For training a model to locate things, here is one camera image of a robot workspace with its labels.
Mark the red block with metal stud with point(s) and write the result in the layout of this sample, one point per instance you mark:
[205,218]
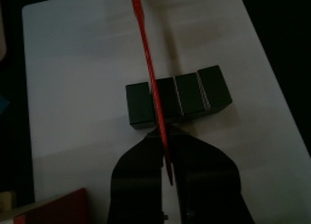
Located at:
[61,209]

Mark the white cutting board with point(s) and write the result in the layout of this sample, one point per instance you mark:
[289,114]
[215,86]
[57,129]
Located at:
[81,82]

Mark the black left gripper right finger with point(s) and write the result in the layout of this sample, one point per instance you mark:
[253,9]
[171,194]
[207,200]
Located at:
[206,185]

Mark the red toy knife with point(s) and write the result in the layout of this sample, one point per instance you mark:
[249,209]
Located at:
[151,66]

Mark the light wooden piece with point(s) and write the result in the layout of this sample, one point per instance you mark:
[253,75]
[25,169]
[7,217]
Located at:
[6,200]

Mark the nori sushi piece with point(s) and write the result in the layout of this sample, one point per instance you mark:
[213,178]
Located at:
[139,106]
[217,88]
[190,94]

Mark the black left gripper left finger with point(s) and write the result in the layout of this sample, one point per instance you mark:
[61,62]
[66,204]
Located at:
[135,179]

